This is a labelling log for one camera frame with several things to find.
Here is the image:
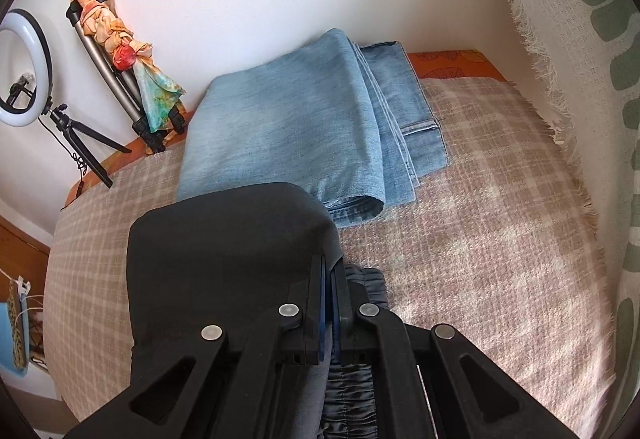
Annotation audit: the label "leopard print cushion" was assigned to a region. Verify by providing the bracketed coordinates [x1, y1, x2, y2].
[12, 304, 27, 370]

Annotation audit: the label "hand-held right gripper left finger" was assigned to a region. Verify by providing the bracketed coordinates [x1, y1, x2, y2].
[62, 254, 331, 439]

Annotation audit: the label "white green leaf cushion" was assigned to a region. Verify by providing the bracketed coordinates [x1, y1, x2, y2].
[502, 0, 640, 420]

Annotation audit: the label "white ring light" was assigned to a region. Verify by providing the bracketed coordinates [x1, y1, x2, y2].
[0, 8, 52, 127]

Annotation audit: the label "folded grey tripod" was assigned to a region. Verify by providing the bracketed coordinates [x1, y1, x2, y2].
[65, 0, 188, 155]

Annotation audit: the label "black ring light cable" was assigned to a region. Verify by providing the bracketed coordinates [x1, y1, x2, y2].
[47, 119, 88, 181]

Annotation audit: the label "dark grey pants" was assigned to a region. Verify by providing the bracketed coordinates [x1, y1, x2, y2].
[127, 182, 396, 439]

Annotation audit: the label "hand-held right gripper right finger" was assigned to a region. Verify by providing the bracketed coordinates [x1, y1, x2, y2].
[330, 263, 592, 439]

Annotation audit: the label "colourful orange green scarf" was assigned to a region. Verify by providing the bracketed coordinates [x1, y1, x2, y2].
[70, 0, 185, 132]

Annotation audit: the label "folded light blue jeans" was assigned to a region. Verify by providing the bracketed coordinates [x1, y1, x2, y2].
[176, 28, 447, 229]

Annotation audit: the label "small black tripod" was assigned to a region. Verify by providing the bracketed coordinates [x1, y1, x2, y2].
[42, 103, 133, 190]

